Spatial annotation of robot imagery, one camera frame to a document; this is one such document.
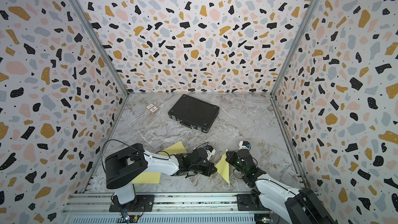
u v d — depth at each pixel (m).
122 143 0.48
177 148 0.93
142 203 0.73
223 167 0.85
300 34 0.89
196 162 0.68
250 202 0.73
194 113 1.06
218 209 0.73
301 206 0.42
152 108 1.10
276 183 0.54
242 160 0.66
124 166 0.48
